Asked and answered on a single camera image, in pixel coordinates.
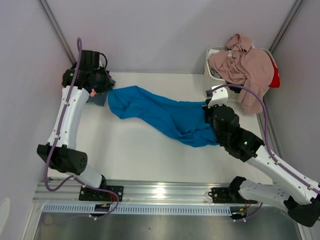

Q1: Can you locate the blue t shirt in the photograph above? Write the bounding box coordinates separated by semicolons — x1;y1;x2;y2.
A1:
107;85;218;148

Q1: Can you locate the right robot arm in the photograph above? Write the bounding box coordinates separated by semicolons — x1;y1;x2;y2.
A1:
202;104;320;228

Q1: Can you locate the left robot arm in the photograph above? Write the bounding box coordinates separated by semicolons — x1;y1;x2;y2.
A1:
36;50;116;201

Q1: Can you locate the salmon pink folded shirt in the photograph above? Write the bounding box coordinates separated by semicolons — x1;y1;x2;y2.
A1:
90;89;97;97

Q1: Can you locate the grey blue folded shirt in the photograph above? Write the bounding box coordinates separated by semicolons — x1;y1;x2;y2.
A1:
87;79;116;107

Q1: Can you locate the grey garment in basket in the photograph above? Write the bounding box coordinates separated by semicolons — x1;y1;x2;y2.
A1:
210;68;222;79

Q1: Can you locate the white laundry basket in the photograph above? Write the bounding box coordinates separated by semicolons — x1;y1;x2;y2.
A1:
203;45;278;102

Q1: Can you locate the dusty pink shirt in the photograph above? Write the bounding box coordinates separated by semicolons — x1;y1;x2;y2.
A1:
208;34;274;99

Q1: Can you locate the red shirt in basket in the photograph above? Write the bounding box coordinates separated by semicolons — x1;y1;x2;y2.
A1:
269;61;281;88

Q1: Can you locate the left corner metal profile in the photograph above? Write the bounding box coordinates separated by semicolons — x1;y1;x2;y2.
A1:
37;0;76;65

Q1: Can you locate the corner metal profile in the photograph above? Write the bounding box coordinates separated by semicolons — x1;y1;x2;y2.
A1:
269;0;307;54
37;0;76;65

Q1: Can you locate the right corner metal profile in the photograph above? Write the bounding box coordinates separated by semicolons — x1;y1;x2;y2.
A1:
269;0;307;54

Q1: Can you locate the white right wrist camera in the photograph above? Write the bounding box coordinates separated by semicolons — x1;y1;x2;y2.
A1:
205;84;229;108

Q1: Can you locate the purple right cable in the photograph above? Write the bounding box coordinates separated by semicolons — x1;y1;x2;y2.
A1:
211;83;320;223

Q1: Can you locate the purple cable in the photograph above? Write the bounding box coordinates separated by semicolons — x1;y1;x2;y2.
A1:
211;83;320;223
44;37;120;221

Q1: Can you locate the aluminium mounting rail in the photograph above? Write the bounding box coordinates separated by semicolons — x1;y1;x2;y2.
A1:
32;179;228;206

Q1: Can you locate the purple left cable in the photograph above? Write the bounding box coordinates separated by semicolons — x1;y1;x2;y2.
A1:
44;37;120;221

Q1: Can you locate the white slotted cable duct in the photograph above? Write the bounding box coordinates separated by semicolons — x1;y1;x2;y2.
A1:
42;203;232;216

